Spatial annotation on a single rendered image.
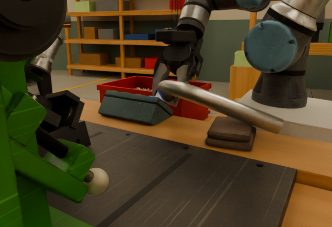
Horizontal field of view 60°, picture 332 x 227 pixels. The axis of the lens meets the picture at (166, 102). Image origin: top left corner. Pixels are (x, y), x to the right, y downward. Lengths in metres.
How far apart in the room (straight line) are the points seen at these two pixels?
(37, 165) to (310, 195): 0.35
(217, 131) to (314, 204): 0.18
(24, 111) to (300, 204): 0.35
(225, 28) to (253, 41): 5.33
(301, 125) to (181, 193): 0.42
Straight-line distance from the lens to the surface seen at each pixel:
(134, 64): 6.25
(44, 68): 0.49
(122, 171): 0.43
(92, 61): 6.85
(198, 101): 0.52
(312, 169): 0.48
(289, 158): 0.50
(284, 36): 0.67
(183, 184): 0.40
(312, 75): 5.95
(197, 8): 0.76
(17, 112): 0.22
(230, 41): 6.00
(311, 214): 0.42
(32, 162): 0.23
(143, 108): 0.62
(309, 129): 0.73
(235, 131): 0.50
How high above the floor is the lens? 1.10
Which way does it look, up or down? 15 degrees down
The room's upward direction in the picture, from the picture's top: straight up
